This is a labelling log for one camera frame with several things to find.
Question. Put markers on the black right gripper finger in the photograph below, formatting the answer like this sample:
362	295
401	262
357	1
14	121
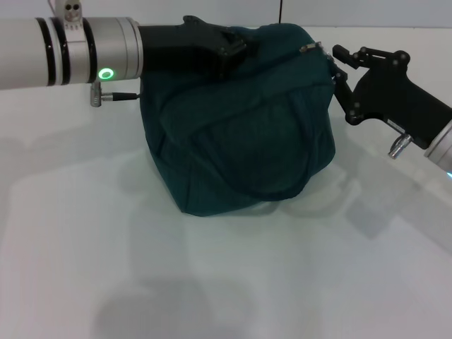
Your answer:
353	56
344	92

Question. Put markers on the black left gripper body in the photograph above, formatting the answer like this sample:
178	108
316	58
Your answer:
176	47

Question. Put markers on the teal fabric lunch bag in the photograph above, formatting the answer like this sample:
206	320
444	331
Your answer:
247	141

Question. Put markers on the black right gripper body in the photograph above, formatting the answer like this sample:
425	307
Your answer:
392	95

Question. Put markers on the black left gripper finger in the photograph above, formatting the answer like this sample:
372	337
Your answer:
231	60
236	39

